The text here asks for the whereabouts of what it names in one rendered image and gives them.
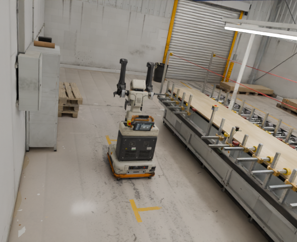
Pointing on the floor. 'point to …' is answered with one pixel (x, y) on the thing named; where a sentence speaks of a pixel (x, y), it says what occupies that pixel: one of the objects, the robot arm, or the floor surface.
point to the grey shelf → (45, 102)
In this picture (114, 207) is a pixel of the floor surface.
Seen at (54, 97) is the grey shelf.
